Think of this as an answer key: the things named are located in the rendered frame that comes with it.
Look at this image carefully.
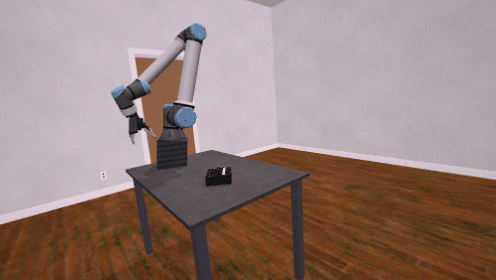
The dark grey lighting desk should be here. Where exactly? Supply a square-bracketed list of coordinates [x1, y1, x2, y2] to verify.
[205, 167, 232, 186]

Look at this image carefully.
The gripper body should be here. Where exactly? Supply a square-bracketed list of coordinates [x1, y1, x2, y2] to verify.
[126, 112, 146, 131]

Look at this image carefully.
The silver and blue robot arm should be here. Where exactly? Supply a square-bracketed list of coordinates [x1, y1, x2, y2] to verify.
[111, 23, 207, 140]

